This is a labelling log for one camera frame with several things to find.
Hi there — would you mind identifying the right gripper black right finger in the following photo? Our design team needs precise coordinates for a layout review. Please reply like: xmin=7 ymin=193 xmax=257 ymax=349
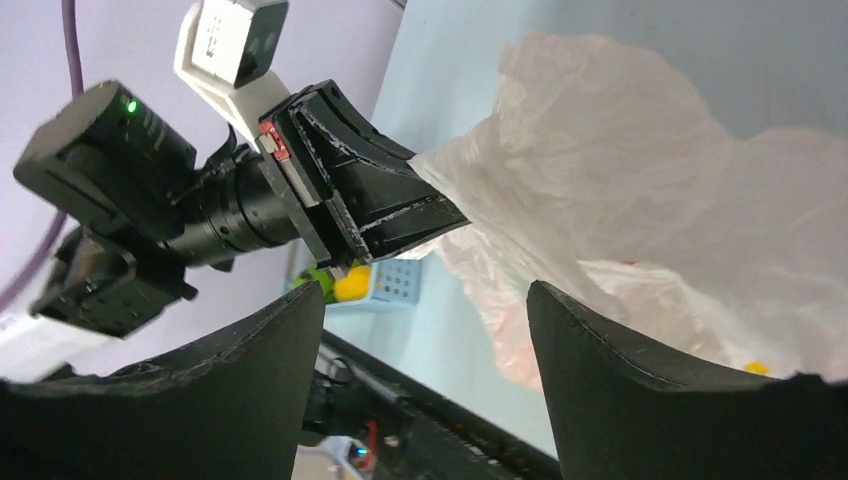
xmin=526 ymin=281 xmax=847 ymax=479

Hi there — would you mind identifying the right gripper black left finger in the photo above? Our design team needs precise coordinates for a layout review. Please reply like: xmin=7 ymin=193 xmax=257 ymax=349
xmin=1 ymin=283 xmax=324 ymax=479

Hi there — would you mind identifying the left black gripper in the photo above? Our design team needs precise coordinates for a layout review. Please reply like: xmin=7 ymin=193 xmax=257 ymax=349
xmin=255 ymin=81 xmax=469 ymax=272

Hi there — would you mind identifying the white plastic bag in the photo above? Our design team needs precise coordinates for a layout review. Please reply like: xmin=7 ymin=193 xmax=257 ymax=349
xmin=411 ymin=34 xmax=847 ymax=389

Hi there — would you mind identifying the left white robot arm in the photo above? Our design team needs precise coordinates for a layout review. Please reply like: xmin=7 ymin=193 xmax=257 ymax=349
xmin=14 ymin=80 xmax=467 ymax=337

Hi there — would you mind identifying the fake yellow lemon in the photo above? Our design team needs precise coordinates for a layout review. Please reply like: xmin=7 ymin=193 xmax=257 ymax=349
xmin=333 ymin=265 xmax=371 ymax=303

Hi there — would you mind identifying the fake lime green fruit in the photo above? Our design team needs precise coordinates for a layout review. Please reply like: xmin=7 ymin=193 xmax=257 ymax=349
xmin=291 ymin=267 xmax=337 ymax=304

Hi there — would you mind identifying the light blue plastic basket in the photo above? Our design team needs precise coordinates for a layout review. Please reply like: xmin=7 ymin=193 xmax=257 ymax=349
xmin=328 ymin=259 xmax=422 ymax=313

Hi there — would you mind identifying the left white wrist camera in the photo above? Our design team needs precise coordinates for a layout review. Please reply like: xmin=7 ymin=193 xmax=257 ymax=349
xmin=174 ymin=0 xmax=291 ymax=150

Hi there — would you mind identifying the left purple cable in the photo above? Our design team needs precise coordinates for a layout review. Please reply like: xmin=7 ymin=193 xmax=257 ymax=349
xmin=0 ymin=0 xmax=86 ymax=313

